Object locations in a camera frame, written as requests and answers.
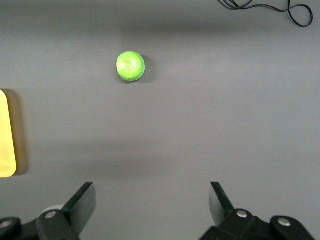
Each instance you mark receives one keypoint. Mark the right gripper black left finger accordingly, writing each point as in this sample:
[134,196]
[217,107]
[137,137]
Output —
[75,215]

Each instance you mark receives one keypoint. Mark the yellow plastic tray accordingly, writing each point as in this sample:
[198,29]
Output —
[6,137]

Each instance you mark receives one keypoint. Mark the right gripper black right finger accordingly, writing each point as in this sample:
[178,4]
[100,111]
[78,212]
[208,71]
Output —
[232,222]

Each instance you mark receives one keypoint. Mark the green apple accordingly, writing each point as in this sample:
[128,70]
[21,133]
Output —
[130,66]

